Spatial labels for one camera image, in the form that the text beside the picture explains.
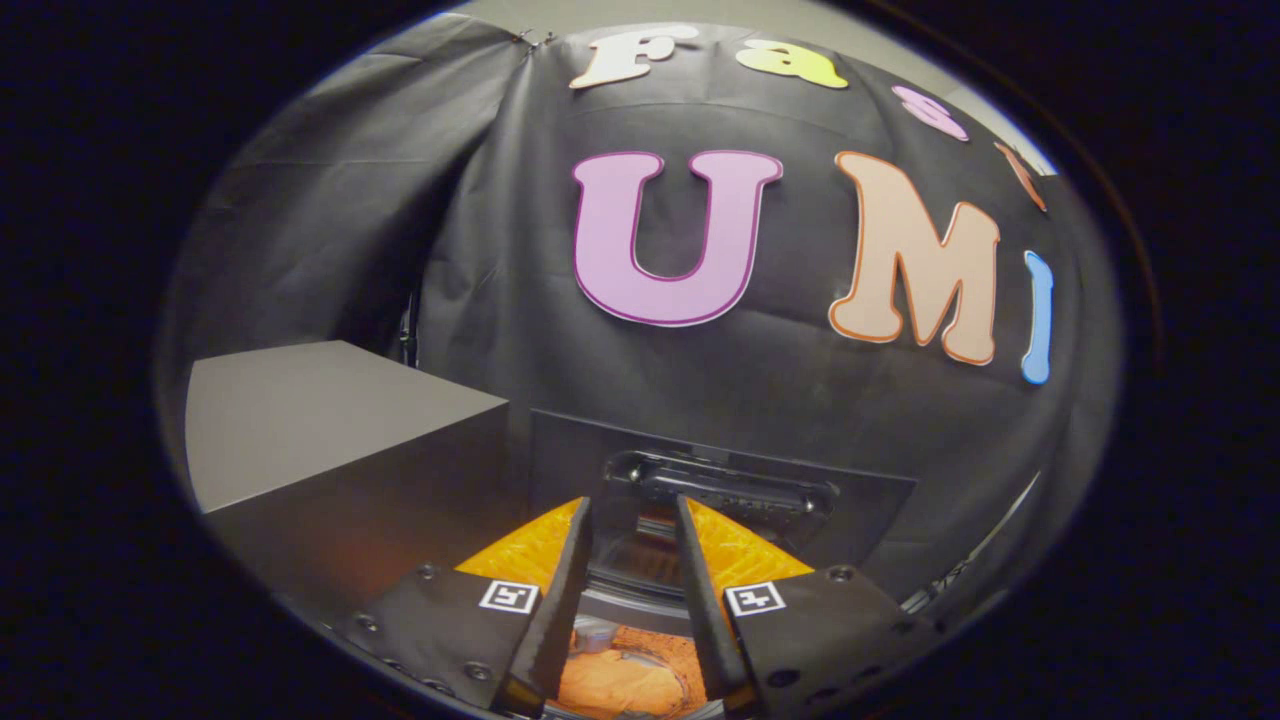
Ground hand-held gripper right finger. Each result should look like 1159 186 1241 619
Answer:
675 493 941 716

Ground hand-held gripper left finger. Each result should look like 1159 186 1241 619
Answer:
335 497 596 716

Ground orange garment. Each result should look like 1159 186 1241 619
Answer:
555 625 706 719

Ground dark washing machine lid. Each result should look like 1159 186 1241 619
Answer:
528 408 919 573

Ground dark cabinet with beige door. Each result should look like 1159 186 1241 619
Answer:
185 340 531 621

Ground black backdrop cloth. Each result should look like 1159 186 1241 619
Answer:
160 15 1116 641

